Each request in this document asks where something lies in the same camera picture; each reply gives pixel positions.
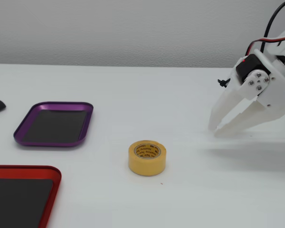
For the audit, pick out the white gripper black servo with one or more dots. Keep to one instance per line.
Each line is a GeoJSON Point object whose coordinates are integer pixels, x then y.
{"type": "Point", "coordinates": [273, 91]}

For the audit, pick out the yellow masking tape roll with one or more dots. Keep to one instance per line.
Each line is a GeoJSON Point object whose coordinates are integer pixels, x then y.
{"type": "Point", "coordinates": [146, 167]}

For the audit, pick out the black zip tie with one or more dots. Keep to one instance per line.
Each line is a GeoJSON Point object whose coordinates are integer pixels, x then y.
{"type": "Point", "coordinates": [222, 82]}

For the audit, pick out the purple metal tray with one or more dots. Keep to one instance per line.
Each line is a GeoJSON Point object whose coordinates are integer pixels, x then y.
{"type": "Point", "coordinates": [57, 124]}

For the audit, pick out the red metal tray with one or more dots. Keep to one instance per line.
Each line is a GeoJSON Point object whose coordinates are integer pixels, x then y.
{"type": "Point", "coordinates": [19, 202]}

